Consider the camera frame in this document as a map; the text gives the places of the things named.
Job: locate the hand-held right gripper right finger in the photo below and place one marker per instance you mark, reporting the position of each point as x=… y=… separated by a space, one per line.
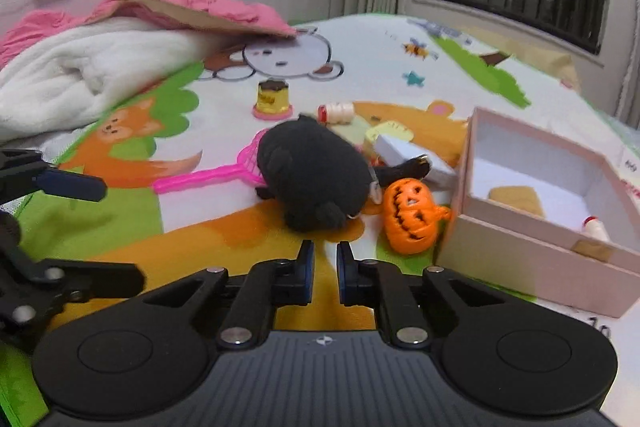
x=345 y=274

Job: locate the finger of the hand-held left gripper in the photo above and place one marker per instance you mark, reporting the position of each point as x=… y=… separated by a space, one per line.
x=70 y=184
x=100 y=279

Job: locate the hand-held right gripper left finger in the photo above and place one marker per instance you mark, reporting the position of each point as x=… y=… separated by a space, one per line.
x=306 y=269

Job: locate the orange pumpkin toy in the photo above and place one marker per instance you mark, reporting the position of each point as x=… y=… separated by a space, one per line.
x=412 y=217

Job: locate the black plush toy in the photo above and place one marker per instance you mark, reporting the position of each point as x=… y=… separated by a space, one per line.
x=310 y=167

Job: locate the pink toy net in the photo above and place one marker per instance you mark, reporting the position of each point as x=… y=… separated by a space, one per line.
x=200 y=177

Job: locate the small white box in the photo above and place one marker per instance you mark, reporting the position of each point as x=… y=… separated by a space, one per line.
x=400 y=147

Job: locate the yellow toy cheese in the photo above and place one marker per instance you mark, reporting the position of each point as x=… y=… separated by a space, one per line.
x=390 y=130

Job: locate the small white toy bottle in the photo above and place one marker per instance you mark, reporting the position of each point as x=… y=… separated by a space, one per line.
x=596 y=229
x=337 y=112

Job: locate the yellow toy block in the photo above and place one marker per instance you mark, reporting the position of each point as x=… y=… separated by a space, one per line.
x=272 y=99

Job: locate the pink cardboard box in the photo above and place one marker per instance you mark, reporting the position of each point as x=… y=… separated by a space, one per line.
x=530 y=252

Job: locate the animal print play mat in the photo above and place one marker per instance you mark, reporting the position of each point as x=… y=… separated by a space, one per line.
x=200 y=217

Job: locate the white fleece blanket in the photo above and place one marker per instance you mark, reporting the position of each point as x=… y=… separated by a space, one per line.
x=90 y=67

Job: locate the yellow bread slice toy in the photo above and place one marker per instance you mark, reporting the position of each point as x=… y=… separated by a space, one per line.
x=517 y=199

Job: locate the white curtain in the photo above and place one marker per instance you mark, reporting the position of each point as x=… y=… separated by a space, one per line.
x=631 y=77

